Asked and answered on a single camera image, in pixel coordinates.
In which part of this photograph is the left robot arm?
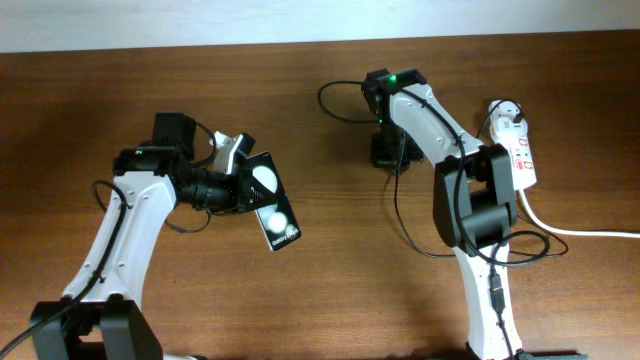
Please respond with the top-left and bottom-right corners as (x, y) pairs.
(27, 113), (302, 359)

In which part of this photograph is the white USB charger plug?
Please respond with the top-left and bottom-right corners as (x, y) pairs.
(489, 99), (528, 142)

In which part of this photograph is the black smartphone with white circles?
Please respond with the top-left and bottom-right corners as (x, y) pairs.
(247, 152), (302, 252)

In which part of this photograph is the white power strip cord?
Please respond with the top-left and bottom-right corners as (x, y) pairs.
(515, 188), (640, 239)

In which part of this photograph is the black charging cable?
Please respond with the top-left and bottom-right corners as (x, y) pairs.
(384, 98), (570, 259)

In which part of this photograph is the white power strip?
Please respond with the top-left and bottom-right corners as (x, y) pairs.
(493, 135), (537, 191)

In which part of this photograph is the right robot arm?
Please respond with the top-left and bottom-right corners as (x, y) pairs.
(361, 69), (522, 359)

